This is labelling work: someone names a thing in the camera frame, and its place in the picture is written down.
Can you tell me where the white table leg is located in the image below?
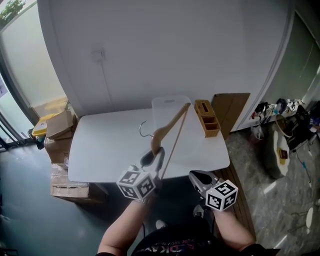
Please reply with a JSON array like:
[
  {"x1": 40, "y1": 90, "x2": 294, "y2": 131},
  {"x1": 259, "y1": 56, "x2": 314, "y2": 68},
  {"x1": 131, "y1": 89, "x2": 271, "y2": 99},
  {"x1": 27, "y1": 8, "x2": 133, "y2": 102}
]
[{"x1": 92, "y1": 181, "x2": 110, "y2": 197}]

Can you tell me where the taped brown cardboard box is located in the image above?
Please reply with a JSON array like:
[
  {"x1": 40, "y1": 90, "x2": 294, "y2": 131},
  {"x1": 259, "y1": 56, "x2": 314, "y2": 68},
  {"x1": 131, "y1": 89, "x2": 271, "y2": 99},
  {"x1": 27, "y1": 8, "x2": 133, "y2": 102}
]
[{"x1": 43, "y1": 136, "x2": 74, "y2": 165}]

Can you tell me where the person's right forearm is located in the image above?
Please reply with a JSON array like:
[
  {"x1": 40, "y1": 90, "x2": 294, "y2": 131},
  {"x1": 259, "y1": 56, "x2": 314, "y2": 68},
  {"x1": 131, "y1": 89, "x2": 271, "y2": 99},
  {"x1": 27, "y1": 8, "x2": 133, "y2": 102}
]
[{"x1": 212, "y1": 209, "x2": 256, "y2": 251}]

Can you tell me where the flat brown cardboard sheet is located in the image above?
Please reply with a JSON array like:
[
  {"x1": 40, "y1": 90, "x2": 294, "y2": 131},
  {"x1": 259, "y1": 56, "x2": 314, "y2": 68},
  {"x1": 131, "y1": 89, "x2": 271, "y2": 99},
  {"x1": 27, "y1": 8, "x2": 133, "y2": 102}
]
[{"x1": 211, "y1": 92, "x2": 251, "y2": 141}]

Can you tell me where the white round stool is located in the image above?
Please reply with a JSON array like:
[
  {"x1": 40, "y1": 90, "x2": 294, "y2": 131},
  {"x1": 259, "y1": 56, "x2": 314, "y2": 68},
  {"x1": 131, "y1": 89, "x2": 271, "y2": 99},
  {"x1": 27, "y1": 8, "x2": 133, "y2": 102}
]
[{"x1": 305, "y1": 206, "x2": 315, "y2": 230}]

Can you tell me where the person's black printed shirt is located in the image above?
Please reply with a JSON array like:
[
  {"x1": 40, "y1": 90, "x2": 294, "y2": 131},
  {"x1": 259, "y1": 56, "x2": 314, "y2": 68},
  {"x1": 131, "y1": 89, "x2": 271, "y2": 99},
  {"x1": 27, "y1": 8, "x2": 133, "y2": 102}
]
[{"x1": 96, "y1": 221, "x2": 281, "y2": 256}]

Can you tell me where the wooden clothes hanger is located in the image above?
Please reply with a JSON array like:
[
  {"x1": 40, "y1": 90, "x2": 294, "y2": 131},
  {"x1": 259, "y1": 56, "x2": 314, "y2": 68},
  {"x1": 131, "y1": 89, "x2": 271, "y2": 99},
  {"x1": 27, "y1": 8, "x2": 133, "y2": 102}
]
[{"x1": 138, "y1": 101, "x2": 192, "y2": 181}]

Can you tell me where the brown wicker organiser box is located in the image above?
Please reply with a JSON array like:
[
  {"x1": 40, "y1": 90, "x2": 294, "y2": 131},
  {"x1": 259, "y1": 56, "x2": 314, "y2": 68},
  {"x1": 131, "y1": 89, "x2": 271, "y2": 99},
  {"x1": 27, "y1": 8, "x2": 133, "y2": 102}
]
[{"x1": 194, "y1": 99, "x2": 221, "y2": 139}]

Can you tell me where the person's left forearm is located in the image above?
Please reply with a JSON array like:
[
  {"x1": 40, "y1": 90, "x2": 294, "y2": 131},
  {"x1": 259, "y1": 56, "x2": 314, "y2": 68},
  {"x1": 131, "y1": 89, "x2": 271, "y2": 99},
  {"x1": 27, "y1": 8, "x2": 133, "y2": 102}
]
[{"x1": 96, "y1": 198, "x2": 151, "y2": 256}]

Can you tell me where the black chair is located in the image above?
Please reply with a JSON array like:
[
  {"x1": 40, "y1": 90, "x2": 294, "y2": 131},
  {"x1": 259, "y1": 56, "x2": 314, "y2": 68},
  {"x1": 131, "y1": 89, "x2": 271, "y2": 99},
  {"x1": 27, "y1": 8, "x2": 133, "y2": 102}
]
[{"x1": 286, "y1": 104, "x2": 317, "y2": 151}]

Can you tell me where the round tan basket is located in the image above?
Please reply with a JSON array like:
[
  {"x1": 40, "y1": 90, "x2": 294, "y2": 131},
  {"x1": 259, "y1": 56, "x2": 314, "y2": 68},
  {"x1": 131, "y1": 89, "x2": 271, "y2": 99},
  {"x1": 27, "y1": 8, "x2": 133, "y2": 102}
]
[{"x1": 274, "y1": 114, "x2": 296, "y2": 138}]

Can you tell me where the open brown cardboard box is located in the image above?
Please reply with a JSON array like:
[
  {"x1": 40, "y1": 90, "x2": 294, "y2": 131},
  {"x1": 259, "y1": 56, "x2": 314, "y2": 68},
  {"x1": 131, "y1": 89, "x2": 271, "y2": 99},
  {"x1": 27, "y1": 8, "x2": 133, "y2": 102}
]
[{"x1": 45, "y1": 110, "x2": 79, "y2": 141}]

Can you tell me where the white wall cable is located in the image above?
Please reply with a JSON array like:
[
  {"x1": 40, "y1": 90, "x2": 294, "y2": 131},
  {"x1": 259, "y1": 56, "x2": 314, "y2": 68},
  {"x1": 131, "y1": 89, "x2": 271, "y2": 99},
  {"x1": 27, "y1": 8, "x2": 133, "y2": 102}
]
[{"x1": 100, "y1": 59, "x2": 112, "y2": 109}]

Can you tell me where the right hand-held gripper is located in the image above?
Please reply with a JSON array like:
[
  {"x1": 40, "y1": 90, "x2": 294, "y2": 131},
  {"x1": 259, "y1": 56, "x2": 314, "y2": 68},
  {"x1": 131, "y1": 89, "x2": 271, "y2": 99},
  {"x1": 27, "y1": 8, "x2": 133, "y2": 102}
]
[{"x1": 188, "y1": 170, "x2": 239, "y2": 213}]

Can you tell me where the low white side table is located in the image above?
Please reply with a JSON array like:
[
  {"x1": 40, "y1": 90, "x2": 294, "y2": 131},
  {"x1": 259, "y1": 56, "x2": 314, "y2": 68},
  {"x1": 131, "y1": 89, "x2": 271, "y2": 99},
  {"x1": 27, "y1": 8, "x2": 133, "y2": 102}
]
[{"x1": 264, "y1": 129, "x2": 291, "y2": 180}]

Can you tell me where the yellow plastic bin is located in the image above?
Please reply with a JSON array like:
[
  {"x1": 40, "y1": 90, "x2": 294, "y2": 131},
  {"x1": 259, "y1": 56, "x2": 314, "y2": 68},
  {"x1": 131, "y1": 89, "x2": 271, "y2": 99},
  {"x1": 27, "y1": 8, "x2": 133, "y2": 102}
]
[{"x1": 31, "y1": 112, "x2": 62, "y2": 139}]

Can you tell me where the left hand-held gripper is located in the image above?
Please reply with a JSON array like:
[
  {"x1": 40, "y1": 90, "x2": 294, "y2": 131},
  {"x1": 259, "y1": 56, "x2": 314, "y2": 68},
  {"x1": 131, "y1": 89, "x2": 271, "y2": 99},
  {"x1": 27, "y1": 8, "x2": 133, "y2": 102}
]
[{"x1": 115, "y1": 146, "x2": 166, "y2": 201}]

